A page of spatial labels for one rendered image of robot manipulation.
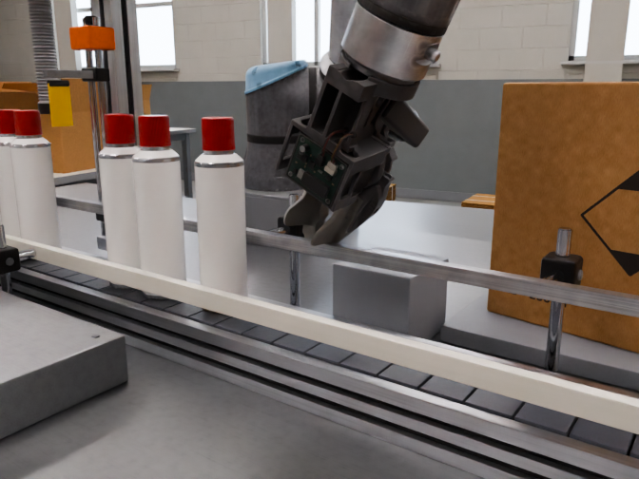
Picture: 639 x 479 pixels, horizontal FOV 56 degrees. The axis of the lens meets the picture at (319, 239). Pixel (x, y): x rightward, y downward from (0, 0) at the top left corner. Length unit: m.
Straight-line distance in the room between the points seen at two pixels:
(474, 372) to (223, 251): 0.29
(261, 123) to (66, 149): 1.62
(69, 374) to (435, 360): 0.33
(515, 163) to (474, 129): 5.46
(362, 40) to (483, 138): 5.68
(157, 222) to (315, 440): 0.30
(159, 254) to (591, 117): 0.48
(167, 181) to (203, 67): 6.86
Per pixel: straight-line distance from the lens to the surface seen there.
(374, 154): 0.52
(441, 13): 0.49
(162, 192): 0.68
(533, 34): 6.10
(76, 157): 2.71
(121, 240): 0.74
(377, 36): 0.49
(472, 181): 6.22
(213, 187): 0.62
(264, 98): 1.12
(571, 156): 0.69
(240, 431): 0.54
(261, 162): 1.13
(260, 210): 1.11
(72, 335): 0.64
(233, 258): 0.64
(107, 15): 0.97
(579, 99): 0.68
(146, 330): 0.70
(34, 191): 0.91
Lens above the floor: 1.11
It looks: 14 degrees down
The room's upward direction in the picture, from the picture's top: straight up
